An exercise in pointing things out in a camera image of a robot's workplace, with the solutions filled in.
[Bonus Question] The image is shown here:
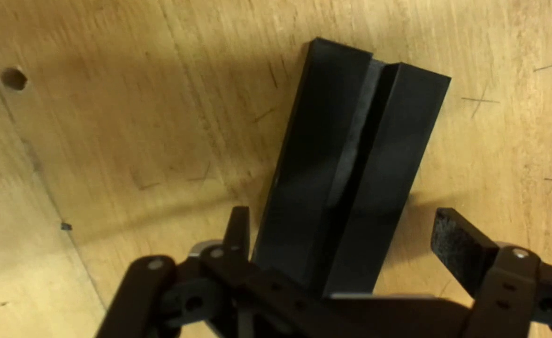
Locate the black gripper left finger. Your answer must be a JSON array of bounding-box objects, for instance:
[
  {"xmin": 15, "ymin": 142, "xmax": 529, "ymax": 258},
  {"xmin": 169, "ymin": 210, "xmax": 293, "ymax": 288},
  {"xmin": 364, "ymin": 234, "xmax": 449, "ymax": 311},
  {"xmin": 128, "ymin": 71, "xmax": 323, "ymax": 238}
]
[{"xmin": 94, "ymin": 204, "xmax": 377, "ymax": 338}]

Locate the black track piece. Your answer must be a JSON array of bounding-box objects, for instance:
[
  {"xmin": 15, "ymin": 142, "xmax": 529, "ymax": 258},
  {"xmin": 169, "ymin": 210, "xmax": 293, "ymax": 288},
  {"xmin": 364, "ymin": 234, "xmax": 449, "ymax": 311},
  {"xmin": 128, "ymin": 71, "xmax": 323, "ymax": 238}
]
[{"xmin": 253, "ymin": 37, "xmax": 450, "ymax": 296}]

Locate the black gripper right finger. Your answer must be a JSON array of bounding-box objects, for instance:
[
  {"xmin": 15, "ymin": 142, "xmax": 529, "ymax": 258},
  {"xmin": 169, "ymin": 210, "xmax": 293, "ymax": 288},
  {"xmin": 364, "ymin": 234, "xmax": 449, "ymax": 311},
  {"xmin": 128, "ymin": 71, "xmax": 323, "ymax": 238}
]
[{"xmin": 430, "ymin": 208, "xmax": 552, "ymax": 338}]

